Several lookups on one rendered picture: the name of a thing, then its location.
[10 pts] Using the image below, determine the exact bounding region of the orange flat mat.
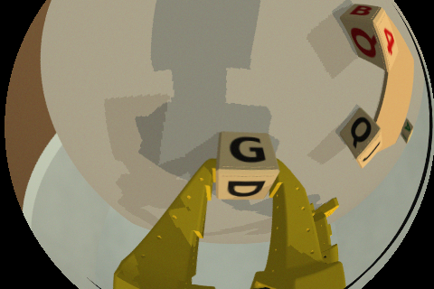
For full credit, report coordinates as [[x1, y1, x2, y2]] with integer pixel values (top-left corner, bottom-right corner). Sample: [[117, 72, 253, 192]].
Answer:
[[374, 15, 414, 153]]

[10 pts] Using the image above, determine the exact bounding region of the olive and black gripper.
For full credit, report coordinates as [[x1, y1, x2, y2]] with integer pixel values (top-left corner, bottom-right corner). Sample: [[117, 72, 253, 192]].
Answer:
[[113, 21, 432, 289]]

